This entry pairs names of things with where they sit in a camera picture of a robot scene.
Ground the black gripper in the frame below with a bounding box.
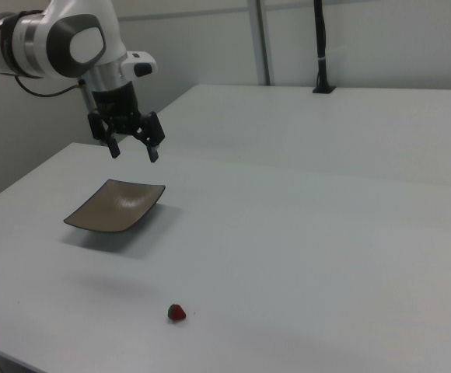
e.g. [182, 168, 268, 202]
[87, 82, 166, 164]

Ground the black table clamp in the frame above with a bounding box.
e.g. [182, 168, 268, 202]
[312, 0, 337, 96]

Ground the red toy strawberry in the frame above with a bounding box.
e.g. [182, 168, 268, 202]
[166, 303, 188, 323]

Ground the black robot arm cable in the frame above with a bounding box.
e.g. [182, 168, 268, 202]
[14, 75, 85, 99]

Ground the square brown ceramic plate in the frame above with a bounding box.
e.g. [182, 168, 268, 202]
[63, 178, 167, 235]

